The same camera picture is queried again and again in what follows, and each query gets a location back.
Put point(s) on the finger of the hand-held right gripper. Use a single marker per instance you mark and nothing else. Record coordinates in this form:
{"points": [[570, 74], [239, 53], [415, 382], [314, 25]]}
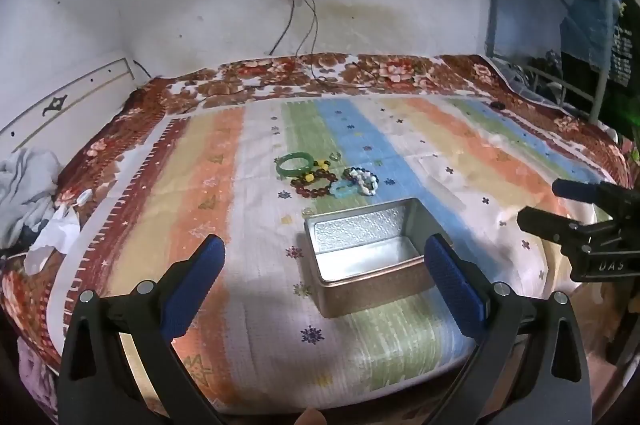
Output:
{"points": [[542, 221], [575, 189]]}

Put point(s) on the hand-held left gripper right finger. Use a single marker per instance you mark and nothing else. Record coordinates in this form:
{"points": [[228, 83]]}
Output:
{"points": [[450, 285]]}

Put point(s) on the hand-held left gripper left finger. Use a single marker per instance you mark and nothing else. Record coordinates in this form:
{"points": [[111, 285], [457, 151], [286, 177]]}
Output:
{"points": [[200, 285]]}

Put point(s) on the rectangular metal tin box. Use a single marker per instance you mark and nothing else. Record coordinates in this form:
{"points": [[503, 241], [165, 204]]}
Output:
{"points": [[360, 250]]}

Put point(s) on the green jade bangle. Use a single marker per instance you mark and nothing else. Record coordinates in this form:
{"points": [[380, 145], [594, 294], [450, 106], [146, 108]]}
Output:
{"points": [[279, 165]]}

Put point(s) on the person's left hand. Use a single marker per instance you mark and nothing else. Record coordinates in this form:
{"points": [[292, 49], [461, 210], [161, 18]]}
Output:
{"points": [[310, 418]]}

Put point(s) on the striped pastel blanket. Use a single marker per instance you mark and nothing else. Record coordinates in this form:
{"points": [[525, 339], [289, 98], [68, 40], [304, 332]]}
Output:
{"points": [[200, 165]]}

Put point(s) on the black printed garment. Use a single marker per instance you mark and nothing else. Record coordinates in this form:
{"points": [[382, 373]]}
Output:
{"points": [[625, 50]]}

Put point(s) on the white crumpled paper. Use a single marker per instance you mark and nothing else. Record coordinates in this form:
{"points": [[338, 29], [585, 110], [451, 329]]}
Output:
{"points": [[55, 235]]}

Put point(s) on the pale pink cloth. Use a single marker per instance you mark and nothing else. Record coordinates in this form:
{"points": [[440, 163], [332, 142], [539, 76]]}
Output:
{"points": [[37, 380]]}

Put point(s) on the grey crumpled cloth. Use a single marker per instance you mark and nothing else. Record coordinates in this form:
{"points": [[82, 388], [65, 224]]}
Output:
{"points": [[25, 190]]}

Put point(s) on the white headboard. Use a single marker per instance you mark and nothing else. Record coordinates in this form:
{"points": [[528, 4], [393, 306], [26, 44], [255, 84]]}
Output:
{"points": [[90, 90]]}

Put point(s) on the red floral bed sheet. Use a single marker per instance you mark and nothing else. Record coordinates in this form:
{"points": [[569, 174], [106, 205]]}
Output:
{"points": [[300, 70]]}

